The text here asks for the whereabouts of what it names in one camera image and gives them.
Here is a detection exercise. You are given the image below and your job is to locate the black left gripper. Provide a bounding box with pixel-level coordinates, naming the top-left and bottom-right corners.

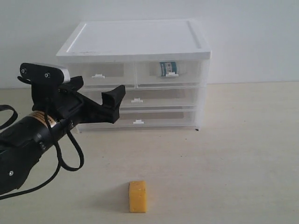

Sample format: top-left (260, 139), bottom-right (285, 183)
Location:
top-left (31, 76), bottom-right (126, 126)

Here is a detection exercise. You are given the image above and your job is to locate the teal bottle with white cap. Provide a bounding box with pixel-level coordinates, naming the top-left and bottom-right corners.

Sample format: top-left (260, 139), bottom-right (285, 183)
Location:
top-left (154, 61), bottom-right (187, 78)

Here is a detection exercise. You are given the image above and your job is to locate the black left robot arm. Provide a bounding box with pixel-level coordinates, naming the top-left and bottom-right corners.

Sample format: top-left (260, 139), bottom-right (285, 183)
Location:
top-left (0, 76), bottom-right (126, 199)

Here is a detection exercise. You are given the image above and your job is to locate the clear bottom wide drawer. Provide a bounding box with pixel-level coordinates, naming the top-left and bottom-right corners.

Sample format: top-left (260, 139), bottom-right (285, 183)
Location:
top-left (77, 111), bottom-right (199, 132)

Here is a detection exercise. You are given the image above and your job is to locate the clear wide drawer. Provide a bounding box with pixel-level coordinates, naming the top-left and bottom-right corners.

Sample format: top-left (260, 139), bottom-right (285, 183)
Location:
top-left (77, 111), bottom-right (199, 132)
top-left (121, 88), bottom-right (198, 110)

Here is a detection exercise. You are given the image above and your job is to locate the clear middle wide drawer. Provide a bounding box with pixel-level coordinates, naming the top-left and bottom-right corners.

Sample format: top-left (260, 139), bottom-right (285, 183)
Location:
top-left (121, 88), bottom-right (198, 110)

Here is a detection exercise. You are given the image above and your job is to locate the white plastic drawer cabinet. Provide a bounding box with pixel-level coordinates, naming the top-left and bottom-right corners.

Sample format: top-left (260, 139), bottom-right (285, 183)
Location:
top-left (56, 19), bottom-right (211, 130)

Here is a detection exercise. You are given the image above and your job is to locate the yellow sponge block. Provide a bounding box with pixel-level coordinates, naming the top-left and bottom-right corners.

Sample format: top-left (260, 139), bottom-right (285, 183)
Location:
top-left (128, 181), bottom-right (147, 213)

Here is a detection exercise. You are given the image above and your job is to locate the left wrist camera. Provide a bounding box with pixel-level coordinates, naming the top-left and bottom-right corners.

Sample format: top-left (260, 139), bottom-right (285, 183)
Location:
top-left (17, 63), bottom-right (71, 85)

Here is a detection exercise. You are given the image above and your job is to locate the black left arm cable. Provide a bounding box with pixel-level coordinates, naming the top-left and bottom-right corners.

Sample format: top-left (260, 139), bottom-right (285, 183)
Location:
top-left (0, 98), bottom-right (85, 200)

